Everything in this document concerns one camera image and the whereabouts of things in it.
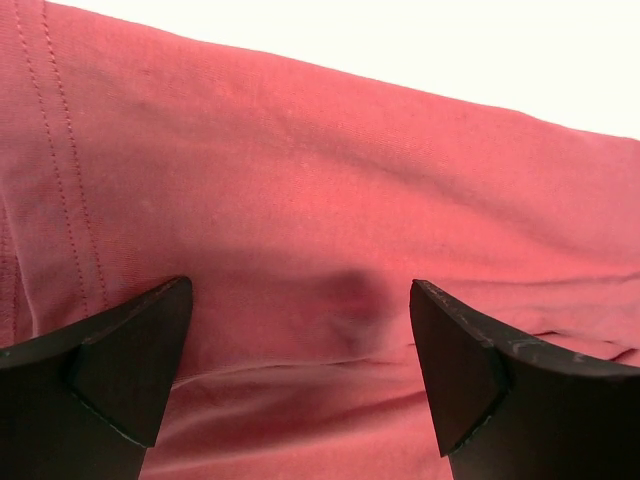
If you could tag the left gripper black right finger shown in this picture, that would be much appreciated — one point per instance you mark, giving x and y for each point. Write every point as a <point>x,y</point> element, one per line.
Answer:
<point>506,405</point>

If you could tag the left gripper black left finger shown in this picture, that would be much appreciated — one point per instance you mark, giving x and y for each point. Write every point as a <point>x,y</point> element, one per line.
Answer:
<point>86,402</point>

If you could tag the dusty red t-shirt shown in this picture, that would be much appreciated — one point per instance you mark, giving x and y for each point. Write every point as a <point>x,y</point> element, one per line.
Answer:
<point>302,202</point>

